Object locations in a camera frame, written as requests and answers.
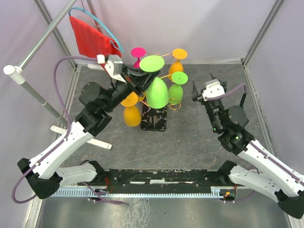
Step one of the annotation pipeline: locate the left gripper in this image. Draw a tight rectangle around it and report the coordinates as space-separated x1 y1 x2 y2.
103 63 162 113

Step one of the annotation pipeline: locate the green wine glass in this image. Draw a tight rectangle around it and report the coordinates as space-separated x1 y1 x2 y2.
140 55 169 109
168 71 188 105

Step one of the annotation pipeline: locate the pink wine glass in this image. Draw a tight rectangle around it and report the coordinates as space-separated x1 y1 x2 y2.
131 47 146 68

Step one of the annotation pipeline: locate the green wine glass front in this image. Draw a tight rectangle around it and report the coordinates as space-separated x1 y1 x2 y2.
168 71 188 105

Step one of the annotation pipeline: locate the orange wine glass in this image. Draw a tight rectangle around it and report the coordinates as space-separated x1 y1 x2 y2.
138 92 146 101
120 92 141 127
169 48 188 75

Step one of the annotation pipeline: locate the orange wine glass front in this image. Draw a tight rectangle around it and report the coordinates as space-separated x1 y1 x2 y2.
169 48 188 75

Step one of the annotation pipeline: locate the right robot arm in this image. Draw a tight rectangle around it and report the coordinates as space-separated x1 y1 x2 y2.
191 77 304 219

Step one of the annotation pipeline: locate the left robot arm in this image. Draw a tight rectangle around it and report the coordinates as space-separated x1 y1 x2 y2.
17 66 160 199

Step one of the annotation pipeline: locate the red cloth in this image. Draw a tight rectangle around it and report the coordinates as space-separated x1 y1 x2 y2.
69 16 122 57

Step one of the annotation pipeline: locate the blue clothes hanger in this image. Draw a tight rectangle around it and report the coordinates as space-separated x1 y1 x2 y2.
67 0 125 53

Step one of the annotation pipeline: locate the white clothes stand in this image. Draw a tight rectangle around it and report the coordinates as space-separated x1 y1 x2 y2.
3 0 143 150

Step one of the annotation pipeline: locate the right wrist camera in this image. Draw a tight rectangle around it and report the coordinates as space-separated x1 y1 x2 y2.
202 80 225 101

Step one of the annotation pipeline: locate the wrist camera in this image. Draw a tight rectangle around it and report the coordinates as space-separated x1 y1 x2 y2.
96 54 127 83
202 80 225 101

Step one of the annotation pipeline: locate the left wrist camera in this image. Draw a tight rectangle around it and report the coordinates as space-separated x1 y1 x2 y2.
96 54 127 83

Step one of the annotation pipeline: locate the gold wire glass rack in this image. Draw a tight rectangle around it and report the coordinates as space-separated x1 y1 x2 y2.
137 51 182 131

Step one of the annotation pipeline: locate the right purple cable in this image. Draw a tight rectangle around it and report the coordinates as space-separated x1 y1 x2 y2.
204 82 304 204

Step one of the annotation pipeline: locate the purple cable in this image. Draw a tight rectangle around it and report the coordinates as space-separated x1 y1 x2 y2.
204 82 304 204
11 56 130 205

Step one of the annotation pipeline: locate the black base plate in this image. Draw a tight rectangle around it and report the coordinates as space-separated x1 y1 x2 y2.
88 169 235 193

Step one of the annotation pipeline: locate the white slotted cable duct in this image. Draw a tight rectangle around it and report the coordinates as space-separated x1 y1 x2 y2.
51 187 224 199

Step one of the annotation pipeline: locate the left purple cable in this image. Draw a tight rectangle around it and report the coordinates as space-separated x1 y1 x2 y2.
11 56 130 205

